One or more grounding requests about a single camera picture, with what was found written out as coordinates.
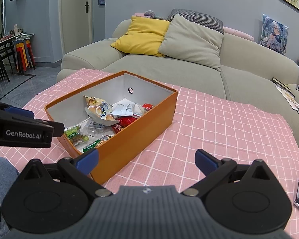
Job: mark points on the yellow pillow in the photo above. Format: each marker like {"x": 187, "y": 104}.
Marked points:
{"x": 142, "y": 34}

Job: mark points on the stack of coloured stools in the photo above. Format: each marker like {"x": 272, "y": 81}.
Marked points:
{"x": 23, "y": 54}

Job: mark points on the red snack packet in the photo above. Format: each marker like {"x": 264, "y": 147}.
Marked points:
{"x": 124, "y": 122}

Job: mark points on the white snack packet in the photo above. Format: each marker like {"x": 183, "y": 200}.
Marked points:
{"x": 125, "y": 107}

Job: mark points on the bag of small breads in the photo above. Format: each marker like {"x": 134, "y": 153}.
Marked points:
{"x": 99, "y": 110}

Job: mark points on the pink cushion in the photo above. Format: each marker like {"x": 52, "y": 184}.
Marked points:
{"x": 239, "y": 32}

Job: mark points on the pink checked tablecloth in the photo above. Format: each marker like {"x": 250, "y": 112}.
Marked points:
{"x": 214, "y": 134}

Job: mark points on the white magazine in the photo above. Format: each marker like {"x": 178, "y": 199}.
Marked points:
{"x": 292, "y": 102}

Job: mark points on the green raisin packet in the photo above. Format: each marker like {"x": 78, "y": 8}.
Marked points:
{"x": 74, "y": 135}

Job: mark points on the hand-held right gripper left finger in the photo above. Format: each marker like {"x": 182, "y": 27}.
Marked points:
{"x": 88, "y": 159}

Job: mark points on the houndstooth cushion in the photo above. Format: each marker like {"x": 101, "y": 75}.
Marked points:
{"x": 204, "y": 20}

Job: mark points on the dining table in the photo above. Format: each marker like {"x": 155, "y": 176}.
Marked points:
{"x": 20, "y": 36}

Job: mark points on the grey plush toy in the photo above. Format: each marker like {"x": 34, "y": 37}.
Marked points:
{"x": 153, "y": 14}

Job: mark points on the beige sofa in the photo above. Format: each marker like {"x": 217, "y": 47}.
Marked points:
{"x": 177, "y": 72}

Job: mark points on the clear packet of white balls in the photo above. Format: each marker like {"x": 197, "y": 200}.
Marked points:
{"x": 94, "y": 127}

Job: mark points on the green sausage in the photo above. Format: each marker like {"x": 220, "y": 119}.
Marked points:
{"x": 92, "y": 146}

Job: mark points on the beige pillow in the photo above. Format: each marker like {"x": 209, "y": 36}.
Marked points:
{"x": 191, "y": 42}

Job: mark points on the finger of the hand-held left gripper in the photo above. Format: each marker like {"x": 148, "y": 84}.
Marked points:
{"x": 18, "y": 111}
{"x": 58, "y": 129}

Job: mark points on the white door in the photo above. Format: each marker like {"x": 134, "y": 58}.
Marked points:
{"x": 74, "y": 25}

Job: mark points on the orange cardboard box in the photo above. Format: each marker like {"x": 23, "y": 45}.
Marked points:
{"x": 144, "y": 129}

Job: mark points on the anime print pillow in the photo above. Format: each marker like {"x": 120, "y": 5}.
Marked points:
{"x": 274, "y": 34}

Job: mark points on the white bottle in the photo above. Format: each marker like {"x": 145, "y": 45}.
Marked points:
{"x": 15, "y": 29}

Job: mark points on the pink box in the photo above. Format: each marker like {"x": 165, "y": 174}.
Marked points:
{"x": 140, "y": 15}

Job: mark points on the red sausage packet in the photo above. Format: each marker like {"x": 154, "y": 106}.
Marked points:
{"x": 147, "y": 106}

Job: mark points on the person's leg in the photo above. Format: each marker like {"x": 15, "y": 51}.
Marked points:
{"x": 0, "y": 176}

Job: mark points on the black book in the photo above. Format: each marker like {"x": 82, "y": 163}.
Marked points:
{"x": 282, "y": 86}

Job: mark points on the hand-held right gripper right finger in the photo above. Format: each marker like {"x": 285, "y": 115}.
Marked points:
{"x": 205, "y": 160}

